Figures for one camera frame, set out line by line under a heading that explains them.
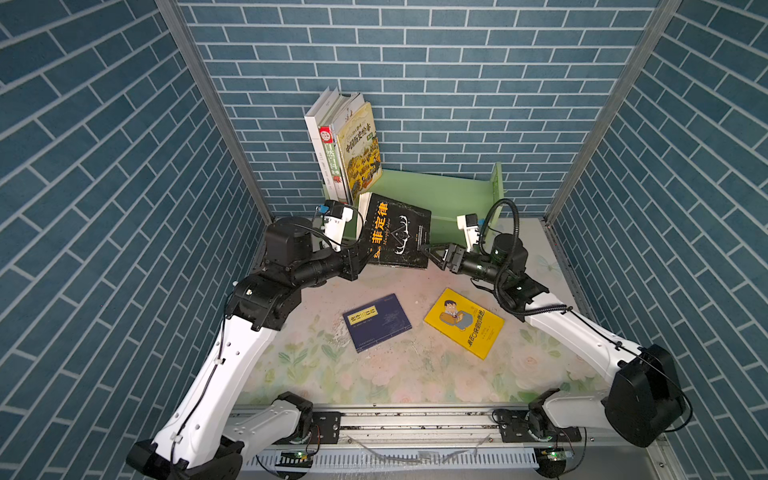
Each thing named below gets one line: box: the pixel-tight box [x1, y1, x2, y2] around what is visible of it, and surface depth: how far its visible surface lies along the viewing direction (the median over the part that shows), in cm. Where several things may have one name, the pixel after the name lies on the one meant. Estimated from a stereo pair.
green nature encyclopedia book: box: [319, 92, 346, 202], surface depth 75 cm
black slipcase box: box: [360, 193, 432, 268], surface depth 66 cm
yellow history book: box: [336, 102, 382, 202], surface depth 83 cm
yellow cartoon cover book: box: [423, 288, 505, 361], surface depth 93 cm
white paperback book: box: [304, 86, 339, 201], surface depth 74 cm
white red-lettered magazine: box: [334, 93, 365, 136], surface depth 76 cm
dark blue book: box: [342, 293, 413, 353], surface depth 93 cm
